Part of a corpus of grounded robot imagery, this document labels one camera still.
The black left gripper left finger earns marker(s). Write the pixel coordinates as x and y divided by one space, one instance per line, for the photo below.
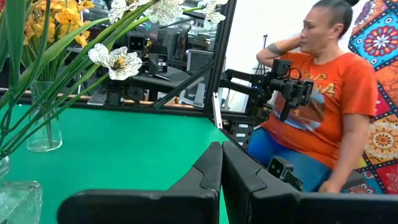
140 208

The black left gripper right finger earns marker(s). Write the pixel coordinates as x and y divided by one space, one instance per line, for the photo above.
311 208

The white artificial flower stem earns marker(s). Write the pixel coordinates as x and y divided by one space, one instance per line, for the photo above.
164 11
214 14
116 62

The yellow artificial flower stem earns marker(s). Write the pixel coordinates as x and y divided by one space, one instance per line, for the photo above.
29 31
66 17
81 39

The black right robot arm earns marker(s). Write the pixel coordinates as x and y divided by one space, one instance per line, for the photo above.
115 93

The tall smooth glass vase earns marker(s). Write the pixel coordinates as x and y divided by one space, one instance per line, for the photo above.
43 137

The wide cut-crystal glass vase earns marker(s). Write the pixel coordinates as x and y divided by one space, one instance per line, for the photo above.
18 202

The person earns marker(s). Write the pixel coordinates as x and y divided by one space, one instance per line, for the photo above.
326 109

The black labelled control box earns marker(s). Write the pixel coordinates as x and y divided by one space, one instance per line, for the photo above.
241 133

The colourful mandala hanging cloth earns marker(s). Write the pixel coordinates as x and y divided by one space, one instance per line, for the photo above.
381 40

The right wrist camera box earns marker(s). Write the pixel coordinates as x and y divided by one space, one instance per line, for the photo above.
136 43

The black diagonal frame brace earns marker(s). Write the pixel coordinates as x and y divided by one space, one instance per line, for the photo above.
186 85

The black camera box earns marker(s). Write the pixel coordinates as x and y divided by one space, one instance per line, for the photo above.
276 166

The black vertical frame post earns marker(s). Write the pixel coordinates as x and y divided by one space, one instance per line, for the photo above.
222 46

